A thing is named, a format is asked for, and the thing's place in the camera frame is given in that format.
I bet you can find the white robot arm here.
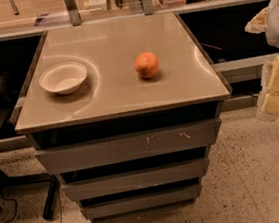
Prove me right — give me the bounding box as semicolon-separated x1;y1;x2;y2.
245;0;279;122

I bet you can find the grey drawer cabinet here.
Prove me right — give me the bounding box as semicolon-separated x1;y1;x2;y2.
12;13;231;210

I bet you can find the orange fruit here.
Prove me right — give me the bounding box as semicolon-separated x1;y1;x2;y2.
134;52;159;79

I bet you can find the grey middle drawer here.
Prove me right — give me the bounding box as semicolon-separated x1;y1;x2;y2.
61;158;210;201

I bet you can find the white paper bowl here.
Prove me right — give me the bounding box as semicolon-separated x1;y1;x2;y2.
39;62;88;95

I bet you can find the black floor cable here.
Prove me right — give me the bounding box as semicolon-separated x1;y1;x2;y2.
0;178;76;223

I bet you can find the black table leg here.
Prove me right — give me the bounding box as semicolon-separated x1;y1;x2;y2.
42;176;59;221

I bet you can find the grey top drawer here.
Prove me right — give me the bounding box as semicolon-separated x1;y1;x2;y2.
36;118;221;175

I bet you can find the grey metal rail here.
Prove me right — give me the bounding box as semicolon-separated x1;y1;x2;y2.
213;54;276;84

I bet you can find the white box on bench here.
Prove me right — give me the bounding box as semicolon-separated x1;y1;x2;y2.
88;0;108;11

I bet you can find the grey bottom drawer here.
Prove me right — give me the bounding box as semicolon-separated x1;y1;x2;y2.
81;184;202;220

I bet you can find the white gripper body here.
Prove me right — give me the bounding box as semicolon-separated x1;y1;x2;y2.
256;60;279;122

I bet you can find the grey drawer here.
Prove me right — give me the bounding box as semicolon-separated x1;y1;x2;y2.
81;184;202;220
36;118;221;175
61;158;210;201

